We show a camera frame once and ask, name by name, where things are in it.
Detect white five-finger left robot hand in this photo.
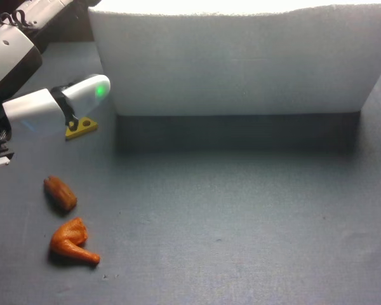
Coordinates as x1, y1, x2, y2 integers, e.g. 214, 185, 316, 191
0, 0, 111, 130

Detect white foam three-hole tray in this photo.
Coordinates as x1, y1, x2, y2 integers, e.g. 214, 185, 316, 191
98, 53, 381, 117

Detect yellow triangle block three holes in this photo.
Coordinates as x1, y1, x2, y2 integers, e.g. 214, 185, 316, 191
65, 116, 99, 141

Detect orange toy chicken drumstick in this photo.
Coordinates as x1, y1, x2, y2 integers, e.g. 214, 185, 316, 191
49, 217, 101, 266

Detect grey table cloth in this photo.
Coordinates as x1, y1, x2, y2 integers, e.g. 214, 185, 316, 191
0, 41, 381, 305

